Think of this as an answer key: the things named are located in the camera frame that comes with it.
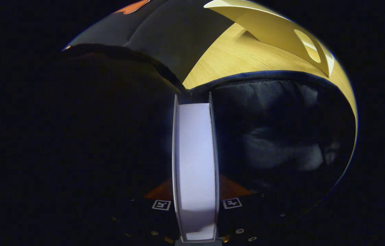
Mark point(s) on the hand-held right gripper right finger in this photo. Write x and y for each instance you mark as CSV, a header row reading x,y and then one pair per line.
x,y
243,218

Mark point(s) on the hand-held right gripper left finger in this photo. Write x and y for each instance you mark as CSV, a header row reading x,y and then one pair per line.
x,y
144,218

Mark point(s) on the blue schoolbag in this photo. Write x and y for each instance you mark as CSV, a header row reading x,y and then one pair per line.
x,y
274,112

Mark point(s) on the grey book with white spine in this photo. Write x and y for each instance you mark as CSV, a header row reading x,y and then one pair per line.
x,y
195,164

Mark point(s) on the white bookshelf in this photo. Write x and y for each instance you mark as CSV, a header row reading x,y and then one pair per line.
x,y
274,30

